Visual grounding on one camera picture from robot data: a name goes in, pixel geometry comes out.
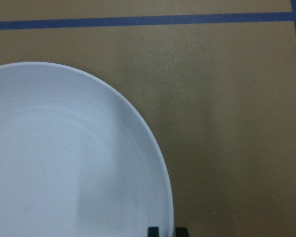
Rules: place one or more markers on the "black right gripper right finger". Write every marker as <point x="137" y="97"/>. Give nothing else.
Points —
<point x="181" y="232"/>

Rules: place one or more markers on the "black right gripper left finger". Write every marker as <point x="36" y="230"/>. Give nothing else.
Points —
<point x="153" y="231"/>

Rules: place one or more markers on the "light blue plate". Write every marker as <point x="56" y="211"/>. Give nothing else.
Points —
<point x="76" y="158"/>

